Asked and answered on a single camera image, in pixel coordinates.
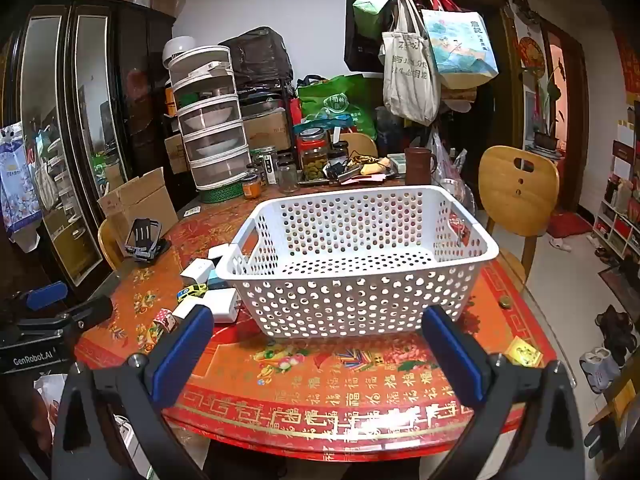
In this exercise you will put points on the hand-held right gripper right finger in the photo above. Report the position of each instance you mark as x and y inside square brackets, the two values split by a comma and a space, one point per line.
[457, 355]

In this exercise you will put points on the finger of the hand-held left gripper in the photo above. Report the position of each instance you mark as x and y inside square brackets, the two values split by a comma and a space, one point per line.
[90, 310]
[45, 296]

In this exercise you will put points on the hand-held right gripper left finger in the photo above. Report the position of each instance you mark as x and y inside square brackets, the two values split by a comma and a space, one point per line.
[182, 355]

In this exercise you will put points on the large white charger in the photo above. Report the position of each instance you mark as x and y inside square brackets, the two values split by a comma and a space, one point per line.
[222, 306]

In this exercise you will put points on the teal charger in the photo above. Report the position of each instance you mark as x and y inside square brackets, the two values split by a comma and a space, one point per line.
[219, 283]

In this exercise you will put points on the white cube charger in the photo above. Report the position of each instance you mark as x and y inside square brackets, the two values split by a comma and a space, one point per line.
[196, 271]

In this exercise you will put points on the white perforated plastic basket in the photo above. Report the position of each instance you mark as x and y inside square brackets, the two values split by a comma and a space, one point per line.
[350, 265]

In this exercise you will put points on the yellow toy car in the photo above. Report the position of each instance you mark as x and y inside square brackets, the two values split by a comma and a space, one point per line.
[192, 291]

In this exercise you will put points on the yellow card packet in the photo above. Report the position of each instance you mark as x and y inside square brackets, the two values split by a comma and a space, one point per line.
[522, 351]

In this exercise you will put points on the black phone stand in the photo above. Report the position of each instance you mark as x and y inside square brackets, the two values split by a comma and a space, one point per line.
[144, 237]

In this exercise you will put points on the blue printed bag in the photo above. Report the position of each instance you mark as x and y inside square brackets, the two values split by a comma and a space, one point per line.
[17, 180]

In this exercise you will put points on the open cardboard box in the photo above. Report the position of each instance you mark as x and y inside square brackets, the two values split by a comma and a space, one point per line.
[140, 200]

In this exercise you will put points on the grey sandals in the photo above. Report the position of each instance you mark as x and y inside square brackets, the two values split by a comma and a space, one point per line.
[597, 367]

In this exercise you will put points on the white slipper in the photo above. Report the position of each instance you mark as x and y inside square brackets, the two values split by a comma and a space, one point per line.
[560, 245]

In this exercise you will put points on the dark shoes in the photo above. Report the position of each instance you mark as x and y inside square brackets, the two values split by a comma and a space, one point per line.
[615, 327]

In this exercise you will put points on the green plastic basket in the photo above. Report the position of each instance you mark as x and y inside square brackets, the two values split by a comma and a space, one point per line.
[222, 192]

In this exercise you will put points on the red floor mat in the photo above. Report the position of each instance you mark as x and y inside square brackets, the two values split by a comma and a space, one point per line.
[567, 225]

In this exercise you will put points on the wooden chair with holes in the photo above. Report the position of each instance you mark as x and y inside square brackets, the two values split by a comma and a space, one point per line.
[520, 195]

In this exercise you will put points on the orange filled jar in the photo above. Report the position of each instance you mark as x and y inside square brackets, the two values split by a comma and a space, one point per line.
[251, 188]

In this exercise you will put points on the clear plastic bag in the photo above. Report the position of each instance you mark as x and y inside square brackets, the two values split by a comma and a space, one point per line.
[445, 165]

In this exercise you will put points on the brown mug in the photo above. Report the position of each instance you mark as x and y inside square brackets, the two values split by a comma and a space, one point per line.
[419, 166]

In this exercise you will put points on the empty glass jar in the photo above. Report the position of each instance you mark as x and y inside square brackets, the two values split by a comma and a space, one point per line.
[287, 179]

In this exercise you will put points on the yellow pouch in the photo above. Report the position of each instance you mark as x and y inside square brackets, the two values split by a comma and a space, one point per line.
[375, 166]

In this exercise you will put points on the metal tray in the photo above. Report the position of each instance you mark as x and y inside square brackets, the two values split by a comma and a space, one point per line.
[350, 176]

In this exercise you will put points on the white cubby shelf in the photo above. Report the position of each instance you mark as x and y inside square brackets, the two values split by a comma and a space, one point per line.
[617, 220]

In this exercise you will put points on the glass jar with lid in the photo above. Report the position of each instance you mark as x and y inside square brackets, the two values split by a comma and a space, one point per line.
[265, 162]

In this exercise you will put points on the white stacked food cover tower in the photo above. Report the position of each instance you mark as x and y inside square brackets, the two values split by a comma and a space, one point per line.
[212, 125]

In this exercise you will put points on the dark mirrored wardrobe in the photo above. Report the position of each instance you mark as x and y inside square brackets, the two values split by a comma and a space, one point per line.
[130, 85]

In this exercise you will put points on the potted plant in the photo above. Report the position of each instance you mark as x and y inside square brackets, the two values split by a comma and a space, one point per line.
[547, 137]

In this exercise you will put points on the glass pickle jar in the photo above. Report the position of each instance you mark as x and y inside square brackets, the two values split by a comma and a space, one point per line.
[313, 157]

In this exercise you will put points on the brown cardboard box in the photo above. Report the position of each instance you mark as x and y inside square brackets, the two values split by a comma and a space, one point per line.
[265, 130]

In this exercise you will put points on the green shopping bag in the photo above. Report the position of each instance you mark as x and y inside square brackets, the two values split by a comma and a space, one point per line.
[340, 105]

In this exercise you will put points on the beige tote bag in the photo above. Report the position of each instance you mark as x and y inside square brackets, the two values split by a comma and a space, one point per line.
[407, 75]

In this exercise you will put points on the colourful printed tote bag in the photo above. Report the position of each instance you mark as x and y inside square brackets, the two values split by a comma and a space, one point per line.
[460, 50]

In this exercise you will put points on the black hanging bag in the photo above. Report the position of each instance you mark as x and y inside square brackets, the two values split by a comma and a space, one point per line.
[360, 47]

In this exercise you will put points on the green gift bag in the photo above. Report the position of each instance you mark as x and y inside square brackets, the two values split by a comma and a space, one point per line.
[372, 5]

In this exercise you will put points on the red round wall ornament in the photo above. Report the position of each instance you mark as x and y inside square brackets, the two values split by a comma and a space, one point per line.
[530, 52]

